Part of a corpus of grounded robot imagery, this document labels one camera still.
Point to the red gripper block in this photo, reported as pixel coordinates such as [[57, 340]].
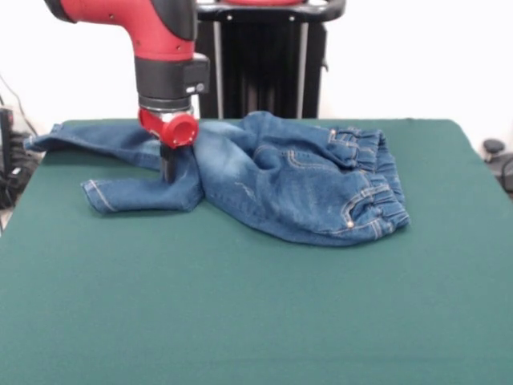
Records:
[[172, 130]]

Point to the blue denim jeans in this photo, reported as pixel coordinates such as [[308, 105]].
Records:
[[280, 184]]

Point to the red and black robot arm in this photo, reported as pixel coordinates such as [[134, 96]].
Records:
[[160, 52]]

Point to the black electronics box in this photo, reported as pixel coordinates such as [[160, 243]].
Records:
[[6, 136]]

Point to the dark green table cloth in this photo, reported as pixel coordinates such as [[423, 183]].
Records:
[[240, 321]]

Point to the black chair base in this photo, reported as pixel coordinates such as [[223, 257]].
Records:
[[499, 158]]

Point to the black robot pedestal stand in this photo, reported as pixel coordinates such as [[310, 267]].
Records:
[[260, 60]]

